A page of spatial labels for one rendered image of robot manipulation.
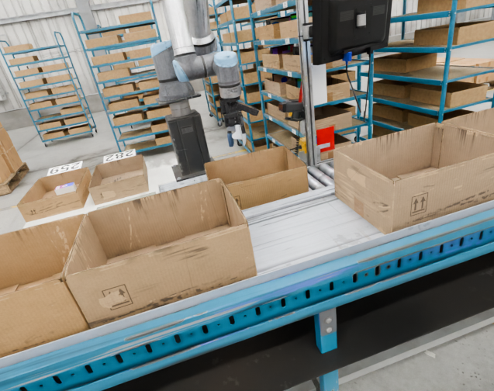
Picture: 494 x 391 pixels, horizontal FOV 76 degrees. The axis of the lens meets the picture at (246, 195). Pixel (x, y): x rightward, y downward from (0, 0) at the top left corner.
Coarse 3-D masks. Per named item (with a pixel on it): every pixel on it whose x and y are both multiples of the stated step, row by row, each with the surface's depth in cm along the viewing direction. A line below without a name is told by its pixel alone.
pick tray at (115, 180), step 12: (96, 168) 191; (108, 168) 197; (120, 168) 199; (132, 168) 201; (144, 168) 181; (96, 180) 183; (108, 180) 194; (120, 180) 164; (132, 180) 166; (144, 180) 168; (96, 192) 163; (108, 192) 165; (120, 192) 167; (132, 192) 169; (96, 204) 166
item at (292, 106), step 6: (282, 102) 156; (288, 102) 155; (294, 102) 155; (300, 102) 156; (282, 108) 155; (288, 108) 155; (294, 108) 156; (300, 108) 157; (288, 114) 160; (294, 114) 159; (300, 120) 161
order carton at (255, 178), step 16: (224, 160) 148; (240, 160) 150; (256, 160) 151; (272, 160) 153; (288, 160) 149; (208, 176) 150; (224, 176) 151; (240, 176) 153; (256, 176) 155; (272, 176) 124; (288, 176) 126; (304, 176) 128; (240, 192) 125; (256, 192) 126; (272, 192) 128; (288, 192) 129; (304, 192) 131; (240, 208) 128
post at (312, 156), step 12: (300, 0) 134; (300, 12) 136; (300, 24) 138; (300, 36) 141; (300, 48) 144; (300, 60) 147; (312, 84) 150; (312, 96) 152; (312, 108) 155; (312, 120) 157; (312, 132) 161; (312, 144) 164; (300, 156) 168; (312, 156) 165
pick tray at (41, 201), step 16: (48, 176) 190; (64, 176) 192; (80, 176) 195; (32, 192) 175; (48, 192) 191; (80, 192) 166; (32, 208) 158; (48, 208) 160; (64, 208) 163; (80, 208) 165
